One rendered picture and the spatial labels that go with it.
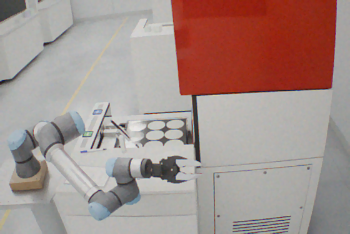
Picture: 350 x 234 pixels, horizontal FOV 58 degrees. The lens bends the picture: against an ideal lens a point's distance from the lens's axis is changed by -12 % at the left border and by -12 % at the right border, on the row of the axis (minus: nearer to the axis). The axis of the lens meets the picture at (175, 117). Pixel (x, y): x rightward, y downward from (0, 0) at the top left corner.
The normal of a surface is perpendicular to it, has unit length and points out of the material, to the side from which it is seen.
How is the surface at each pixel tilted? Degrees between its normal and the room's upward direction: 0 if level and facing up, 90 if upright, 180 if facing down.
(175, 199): 90
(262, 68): 90
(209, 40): 90
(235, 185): 90
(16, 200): 0
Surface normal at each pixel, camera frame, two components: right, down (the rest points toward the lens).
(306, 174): -0.03, 0.48
